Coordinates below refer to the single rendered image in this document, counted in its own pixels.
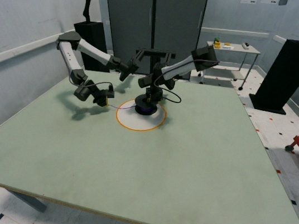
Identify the white flat disc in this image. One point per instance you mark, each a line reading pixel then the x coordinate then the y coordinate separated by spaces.
pixel 131 119

